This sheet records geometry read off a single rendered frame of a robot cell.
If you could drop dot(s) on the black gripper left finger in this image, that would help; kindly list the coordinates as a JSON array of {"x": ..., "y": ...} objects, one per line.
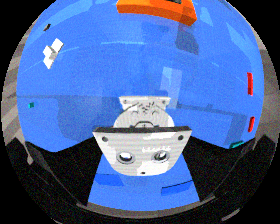
[{"x": 74, "y": 167}]

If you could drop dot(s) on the cyan flat bar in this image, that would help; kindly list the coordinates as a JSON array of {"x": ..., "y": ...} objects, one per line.
[{"x": 232, "y": 145}]

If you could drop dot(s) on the small teal block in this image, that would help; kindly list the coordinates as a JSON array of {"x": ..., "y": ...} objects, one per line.
[{"x": 31, "y": 104}]

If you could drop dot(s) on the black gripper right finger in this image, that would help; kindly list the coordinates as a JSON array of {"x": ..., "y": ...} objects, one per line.
[{"x": 209, "y": 165}]

